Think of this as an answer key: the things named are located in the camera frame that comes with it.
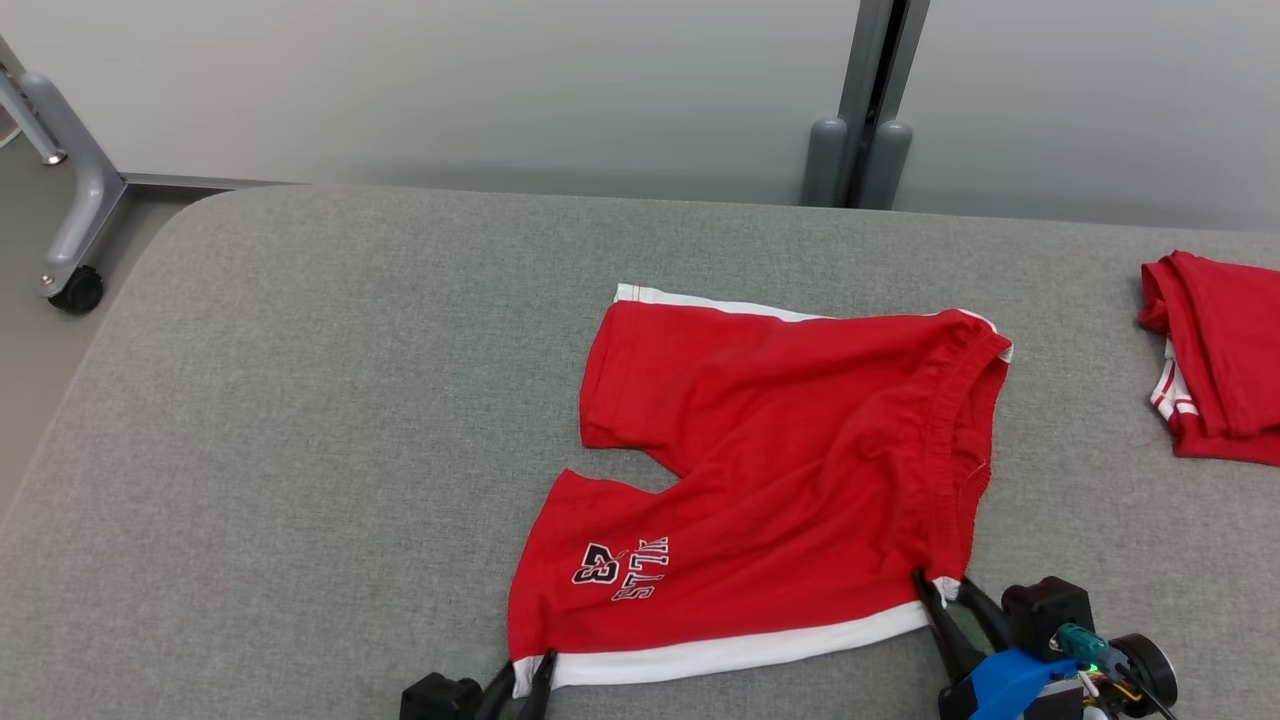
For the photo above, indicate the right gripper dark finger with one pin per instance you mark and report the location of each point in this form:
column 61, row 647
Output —
column 950, row 640
column 990, row 620

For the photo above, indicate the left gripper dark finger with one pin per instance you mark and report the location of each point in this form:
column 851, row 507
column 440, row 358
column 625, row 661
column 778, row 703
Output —
column 498, row 695
column 540, row 690

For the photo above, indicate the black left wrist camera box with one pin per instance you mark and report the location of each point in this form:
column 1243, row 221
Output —
column 440, row 697

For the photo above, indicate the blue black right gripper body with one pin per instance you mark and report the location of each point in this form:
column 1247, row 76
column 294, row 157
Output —
column 1010, row 690

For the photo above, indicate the black caster wheel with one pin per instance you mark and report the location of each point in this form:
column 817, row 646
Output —
column 76, row 290

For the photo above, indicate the red jersey number 23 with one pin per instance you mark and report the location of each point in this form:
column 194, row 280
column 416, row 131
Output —
column 1230, row 360

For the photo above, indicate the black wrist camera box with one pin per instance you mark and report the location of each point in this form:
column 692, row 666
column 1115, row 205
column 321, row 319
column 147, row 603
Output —
column 1045, row 615
column 440, row 697

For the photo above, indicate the grey partition end frame leg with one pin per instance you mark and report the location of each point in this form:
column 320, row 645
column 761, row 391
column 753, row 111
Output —
column 85, row 200

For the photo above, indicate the grey partition post two feet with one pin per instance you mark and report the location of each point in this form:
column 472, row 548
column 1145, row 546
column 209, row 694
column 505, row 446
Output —
column 865, row 100

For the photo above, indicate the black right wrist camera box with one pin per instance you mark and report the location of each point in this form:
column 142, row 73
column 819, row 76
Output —
column 1045, row 615

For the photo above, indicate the red shorts white trim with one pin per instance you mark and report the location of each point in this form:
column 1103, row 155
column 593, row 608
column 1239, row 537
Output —
column 780, row 450

